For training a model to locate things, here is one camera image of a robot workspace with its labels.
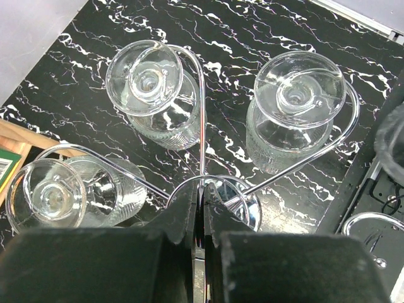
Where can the ribbed goblet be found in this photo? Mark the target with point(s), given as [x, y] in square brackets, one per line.
[76, 192]
[161, 89]
[297, 94]

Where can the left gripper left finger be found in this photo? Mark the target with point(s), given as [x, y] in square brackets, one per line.
[152, 263]

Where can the chrome wine glass rack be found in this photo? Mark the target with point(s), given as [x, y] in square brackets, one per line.
[64, 98]

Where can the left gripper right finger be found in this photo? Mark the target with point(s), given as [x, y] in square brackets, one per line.
[245, 266]

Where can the green Scrub Daddy box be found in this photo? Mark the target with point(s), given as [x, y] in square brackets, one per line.
[9, 162]

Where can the wooden two-tier shelf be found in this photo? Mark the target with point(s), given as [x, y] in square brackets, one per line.
[19, 139]

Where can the clear stemmed wine glass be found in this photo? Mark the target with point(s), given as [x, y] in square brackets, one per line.
[388, 144]

